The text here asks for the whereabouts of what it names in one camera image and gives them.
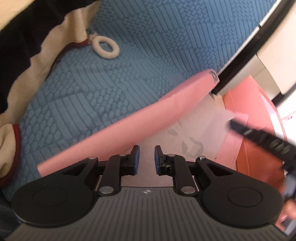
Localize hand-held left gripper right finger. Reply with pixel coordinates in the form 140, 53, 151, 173
154, 145, 234, 197

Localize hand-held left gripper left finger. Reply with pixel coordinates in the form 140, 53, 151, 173
61, 145, 141, 197

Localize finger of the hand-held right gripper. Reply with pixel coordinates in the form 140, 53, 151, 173
229, 119, 296, 163

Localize pink cardboard box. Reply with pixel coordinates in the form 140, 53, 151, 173
223, 75, 288, 183

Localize white fluffy hair tie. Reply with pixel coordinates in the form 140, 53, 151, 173
88, 32, 120, 59

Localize white bedside cabinet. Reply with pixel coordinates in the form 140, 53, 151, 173
255, 23, 296, 142

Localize blue textured bedspread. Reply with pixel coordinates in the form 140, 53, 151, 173
2, 0, 281, 209

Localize cream black striped garment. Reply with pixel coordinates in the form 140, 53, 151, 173
0, 0, 102, 187

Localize black bed frame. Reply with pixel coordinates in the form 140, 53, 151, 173
211, 0, 296, 95

